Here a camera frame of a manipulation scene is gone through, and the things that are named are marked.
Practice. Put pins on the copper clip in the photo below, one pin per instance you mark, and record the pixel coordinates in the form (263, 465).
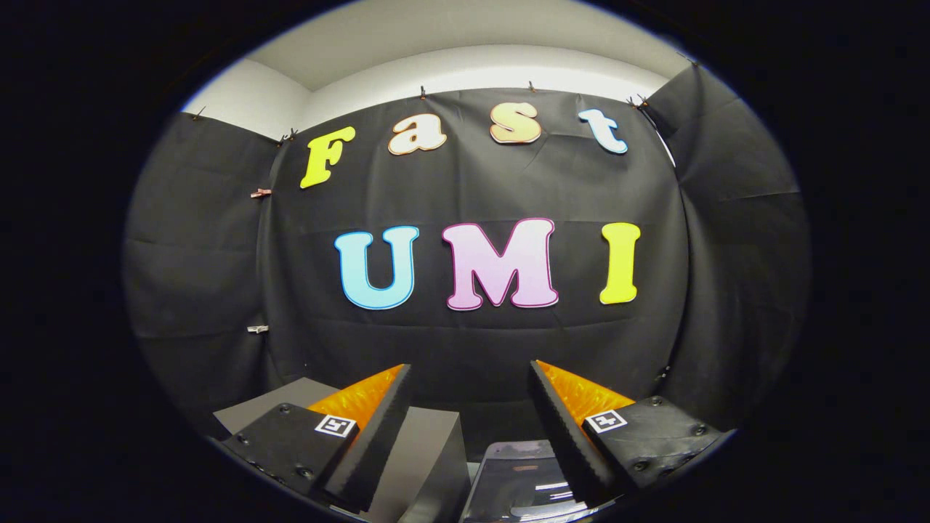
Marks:
(260, 192)

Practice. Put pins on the grey cabinet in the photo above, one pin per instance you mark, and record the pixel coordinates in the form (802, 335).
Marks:
(429, 457)

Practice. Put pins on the black backdrop cloth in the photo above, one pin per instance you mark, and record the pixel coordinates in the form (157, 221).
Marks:
(465, 341)

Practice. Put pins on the silver clip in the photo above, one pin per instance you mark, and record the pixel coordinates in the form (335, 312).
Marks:
(257, 329)

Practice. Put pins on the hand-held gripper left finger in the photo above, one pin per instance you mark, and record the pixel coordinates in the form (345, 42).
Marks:
(374, 443)

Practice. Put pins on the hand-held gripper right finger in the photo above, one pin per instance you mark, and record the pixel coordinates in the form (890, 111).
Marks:
(563, 443)

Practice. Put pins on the grey washing machine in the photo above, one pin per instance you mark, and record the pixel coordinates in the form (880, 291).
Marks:
(541, 513)

